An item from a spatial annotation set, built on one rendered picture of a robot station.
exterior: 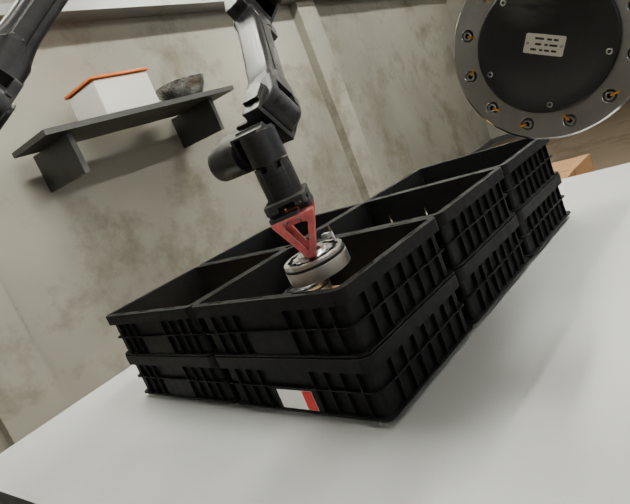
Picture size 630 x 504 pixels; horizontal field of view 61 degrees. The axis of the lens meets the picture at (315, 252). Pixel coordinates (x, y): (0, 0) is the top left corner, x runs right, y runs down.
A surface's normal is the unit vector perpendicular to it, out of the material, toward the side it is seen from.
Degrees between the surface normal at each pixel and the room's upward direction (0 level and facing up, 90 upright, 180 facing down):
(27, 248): 90
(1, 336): 90
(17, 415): 90
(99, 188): 90
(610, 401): 0
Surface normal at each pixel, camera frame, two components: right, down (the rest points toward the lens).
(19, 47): 0.73, -0.11
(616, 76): -0.55, 0.39
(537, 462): -0.37, -0.91
